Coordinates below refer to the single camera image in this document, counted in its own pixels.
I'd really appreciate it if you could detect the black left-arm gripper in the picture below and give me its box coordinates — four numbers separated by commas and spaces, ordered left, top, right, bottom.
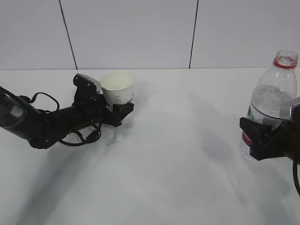
90, 93, 134, 127

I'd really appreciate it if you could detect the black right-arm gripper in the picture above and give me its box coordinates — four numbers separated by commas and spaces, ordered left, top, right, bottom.
240, 117, 300, 161

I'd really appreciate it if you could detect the white paper cup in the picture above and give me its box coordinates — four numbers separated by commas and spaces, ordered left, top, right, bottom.
100, 70, 135, 111

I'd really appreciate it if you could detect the clear water bottle red label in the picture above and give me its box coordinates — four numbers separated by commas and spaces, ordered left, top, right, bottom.
241, 50, 300, 161

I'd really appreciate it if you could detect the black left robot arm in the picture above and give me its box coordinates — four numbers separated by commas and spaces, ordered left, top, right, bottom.
0, 87, 134, 149

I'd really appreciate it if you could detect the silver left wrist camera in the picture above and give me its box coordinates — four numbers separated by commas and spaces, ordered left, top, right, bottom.
73, 73, 101, 94

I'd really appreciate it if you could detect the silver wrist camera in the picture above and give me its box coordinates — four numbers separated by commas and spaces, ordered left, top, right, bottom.
73, 73, 101, 94
279, 97, 300, 121

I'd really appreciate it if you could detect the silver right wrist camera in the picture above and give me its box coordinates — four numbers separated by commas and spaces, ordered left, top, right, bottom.
279, 97, 300, 121

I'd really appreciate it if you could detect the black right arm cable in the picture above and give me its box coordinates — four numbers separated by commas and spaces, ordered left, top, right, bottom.
292, 159, 300, 196

